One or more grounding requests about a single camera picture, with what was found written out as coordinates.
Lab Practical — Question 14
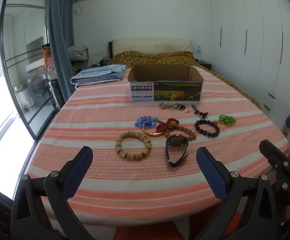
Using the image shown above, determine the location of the green bead bracelet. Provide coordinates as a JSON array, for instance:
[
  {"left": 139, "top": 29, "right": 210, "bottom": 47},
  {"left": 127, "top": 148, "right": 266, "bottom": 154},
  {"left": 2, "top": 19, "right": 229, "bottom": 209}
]
[{"left": 214, "top": 114, "right": 236, "bottom": 126}]

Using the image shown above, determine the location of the blue curtain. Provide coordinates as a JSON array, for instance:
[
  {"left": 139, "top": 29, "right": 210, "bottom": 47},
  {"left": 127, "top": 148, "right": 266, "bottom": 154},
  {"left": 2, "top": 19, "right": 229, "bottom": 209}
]
[{"left": 44, "top": 0, "right": 76, "bottom": 103}]

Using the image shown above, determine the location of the pile of folded clothes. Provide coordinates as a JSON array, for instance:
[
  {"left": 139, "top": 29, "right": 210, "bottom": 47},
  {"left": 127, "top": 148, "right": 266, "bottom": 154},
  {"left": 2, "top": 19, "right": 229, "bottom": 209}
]
[{"left": 68, "top": 45, "right": 89, "bottom": 62}]

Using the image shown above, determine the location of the white wardrobe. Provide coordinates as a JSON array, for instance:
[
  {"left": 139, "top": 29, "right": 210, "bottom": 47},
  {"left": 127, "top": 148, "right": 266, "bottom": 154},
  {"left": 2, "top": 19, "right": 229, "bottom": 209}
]
[{"left": 209, "top": 0, "right": 290, "bottom": 133}]

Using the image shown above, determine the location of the blue crystal bracelet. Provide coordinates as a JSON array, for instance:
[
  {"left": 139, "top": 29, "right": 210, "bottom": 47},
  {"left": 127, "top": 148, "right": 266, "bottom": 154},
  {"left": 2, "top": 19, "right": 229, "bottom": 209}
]
[{"left": 134, "top": 116, "right": 159, "bottom": 128}]

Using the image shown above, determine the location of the yellow floral quilt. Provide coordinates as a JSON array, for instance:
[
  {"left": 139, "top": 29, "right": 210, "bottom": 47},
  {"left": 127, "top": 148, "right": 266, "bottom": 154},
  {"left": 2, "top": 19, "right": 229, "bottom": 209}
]
[{"left": 109, "top": 51, "right": 262, "bottom": 109}]

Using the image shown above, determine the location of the dark red bead pendant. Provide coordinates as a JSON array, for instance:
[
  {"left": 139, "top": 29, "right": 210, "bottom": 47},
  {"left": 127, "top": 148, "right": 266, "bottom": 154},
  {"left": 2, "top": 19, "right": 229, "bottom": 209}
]
[{"left": 191, "top": 105, "right": 209, "bottom": 119}]

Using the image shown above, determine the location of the light wooden bead bracelet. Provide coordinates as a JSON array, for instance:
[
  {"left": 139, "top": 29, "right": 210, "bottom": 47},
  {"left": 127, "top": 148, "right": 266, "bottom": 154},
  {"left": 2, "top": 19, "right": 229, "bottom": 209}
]
[{"left": 115, "top": 131, "right": 152, "bottom": 162}]

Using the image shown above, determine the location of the dark purple bead bracelet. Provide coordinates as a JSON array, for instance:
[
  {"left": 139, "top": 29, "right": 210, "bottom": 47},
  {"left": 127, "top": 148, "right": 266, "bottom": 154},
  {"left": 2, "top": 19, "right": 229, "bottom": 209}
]
[{"left": 194, "top": 119, "right": 221, "bottom": 138}]

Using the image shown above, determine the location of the dark wristwatch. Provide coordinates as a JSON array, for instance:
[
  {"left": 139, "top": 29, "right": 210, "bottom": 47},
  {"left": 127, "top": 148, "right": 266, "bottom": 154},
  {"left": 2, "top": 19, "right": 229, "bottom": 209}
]
[{"left": 165, "top": 134, "right": 189, "bottom": 168}]

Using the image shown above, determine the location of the cream padded headboard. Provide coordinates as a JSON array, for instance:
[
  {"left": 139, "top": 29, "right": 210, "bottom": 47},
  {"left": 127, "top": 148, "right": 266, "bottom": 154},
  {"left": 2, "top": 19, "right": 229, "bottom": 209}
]
[{"left": 112, "top": 37, "right": 192, "bottom": 57}]

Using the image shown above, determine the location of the orange striped bed sheet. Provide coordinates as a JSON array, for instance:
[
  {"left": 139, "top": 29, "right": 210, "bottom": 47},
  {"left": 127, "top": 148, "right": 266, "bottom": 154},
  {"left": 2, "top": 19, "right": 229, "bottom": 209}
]
[{"left": 25, "top": 67, "right": 290, "bottom": 227}]

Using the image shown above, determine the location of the brown round bead bracelet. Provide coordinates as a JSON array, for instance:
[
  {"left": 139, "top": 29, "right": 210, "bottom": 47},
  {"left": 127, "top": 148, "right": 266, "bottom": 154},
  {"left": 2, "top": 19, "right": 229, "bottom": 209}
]
[{"left": 165, "top": 125, "right": 197, "bottom": 142}]

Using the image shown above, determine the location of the black framed glass door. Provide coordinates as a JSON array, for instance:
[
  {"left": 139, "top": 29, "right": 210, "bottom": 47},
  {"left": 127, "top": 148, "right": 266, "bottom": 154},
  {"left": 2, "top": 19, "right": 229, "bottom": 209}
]
[{"left": 0, "top": 0, "right": 68, "bottom": 141}]

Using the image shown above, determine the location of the washing machine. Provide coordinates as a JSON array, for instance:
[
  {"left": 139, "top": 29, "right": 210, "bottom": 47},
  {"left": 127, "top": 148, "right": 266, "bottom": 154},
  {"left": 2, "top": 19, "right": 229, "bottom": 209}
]
[{"left": 25, "top": 62, "right": 56, "bottom": 107}]

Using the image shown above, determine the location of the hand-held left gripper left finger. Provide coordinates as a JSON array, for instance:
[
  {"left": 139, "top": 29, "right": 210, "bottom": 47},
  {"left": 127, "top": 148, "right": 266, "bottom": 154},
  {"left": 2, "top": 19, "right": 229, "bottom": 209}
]
[{"left": 11, "top": 145, "right": 94, "bottom": 240}]

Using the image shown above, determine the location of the folded blue striped blanket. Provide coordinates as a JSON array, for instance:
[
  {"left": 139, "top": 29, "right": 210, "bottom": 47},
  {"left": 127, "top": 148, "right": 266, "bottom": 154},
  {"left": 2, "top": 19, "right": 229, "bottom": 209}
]
[{"left": 70, "top": 64, "right": 128, "bottom": 89}]

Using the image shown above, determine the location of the cluster of metal rings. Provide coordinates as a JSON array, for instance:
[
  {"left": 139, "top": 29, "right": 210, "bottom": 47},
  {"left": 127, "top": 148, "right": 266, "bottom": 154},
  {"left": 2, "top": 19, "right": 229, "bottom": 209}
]
[{"left": 159, "top": 102, "right": 185, "bottom": 111}]

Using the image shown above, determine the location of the red bead bracelet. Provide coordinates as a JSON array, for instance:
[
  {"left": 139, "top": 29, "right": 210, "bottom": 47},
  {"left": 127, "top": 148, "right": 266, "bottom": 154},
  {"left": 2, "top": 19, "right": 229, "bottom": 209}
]
[{"left": 156, "top": 118, "right": 180, "bottom": 134}]

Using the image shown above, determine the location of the gold bangle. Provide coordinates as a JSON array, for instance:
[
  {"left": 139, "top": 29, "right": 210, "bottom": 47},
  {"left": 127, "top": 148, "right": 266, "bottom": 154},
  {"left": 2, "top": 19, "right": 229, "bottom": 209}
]
[{"left": 141, "top": 123, "right": 169, "bottom": 137}]

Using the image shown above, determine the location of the printed cardboard box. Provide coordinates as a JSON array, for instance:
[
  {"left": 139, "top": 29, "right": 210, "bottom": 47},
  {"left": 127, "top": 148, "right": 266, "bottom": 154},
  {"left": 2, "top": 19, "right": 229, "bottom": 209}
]
[{"left": 127, "top": 64, "right": 205, "bottom": 103}]

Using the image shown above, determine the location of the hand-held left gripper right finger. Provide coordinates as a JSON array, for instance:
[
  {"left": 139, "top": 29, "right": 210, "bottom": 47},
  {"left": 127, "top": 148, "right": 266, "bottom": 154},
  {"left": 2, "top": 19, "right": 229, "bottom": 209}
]
[{"left": 196, "top": 147, "right": 277, "bottom": 240}]

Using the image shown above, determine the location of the dark wooden nightstand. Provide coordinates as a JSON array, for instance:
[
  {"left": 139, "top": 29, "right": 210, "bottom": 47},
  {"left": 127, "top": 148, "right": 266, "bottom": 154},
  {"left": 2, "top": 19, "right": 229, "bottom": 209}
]
[{"left": 197, "top": 60, "right": 212, "bottom": 71}]

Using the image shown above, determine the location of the colourful floral cloth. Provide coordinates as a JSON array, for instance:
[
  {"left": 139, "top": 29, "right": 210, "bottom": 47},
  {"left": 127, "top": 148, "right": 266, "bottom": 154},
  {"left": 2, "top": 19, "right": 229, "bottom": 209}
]
[{"left": 43, "top": 44, "right": 57, "bottom": 81}]

